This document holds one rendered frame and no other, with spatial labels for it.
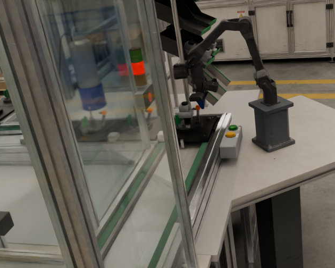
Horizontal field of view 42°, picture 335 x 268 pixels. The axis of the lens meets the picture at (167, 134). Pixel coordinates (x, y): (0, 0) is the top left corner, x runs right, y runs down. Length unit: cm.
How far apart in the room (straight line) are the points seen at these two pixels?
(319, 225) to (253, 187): 127
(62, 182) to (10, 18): 24
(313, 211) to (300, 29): 328
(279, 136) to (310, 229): 107
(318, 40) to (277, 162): 411
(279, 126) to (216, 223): 61
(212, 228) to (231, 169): 41
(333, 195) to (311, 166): 138
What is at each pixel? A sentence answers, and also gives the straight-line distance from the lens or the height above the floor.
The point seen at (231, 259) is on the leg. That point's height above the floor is 55.
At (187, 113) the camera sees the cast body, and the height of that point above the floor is 105.
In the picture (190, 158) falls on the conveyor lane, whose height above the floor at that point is 92.
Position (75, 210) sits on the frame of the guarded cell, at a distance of 71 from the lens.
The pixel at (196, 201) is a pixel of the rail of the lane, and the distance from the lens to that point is 156.
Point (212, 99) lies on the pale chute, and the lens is 224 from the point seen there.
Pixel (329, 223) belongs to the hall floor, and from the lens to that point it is 303.
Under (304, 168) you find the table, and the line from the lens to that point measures 190.
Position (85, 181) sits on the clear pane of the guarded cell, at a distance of 75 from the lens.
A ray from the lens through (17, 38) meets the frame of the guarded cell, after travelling 62.
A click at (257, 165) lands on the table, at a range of 194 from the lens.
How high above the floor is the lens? 182
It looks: 24 degrees down
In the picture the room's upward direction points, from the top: 10 degrees counter-clockwise
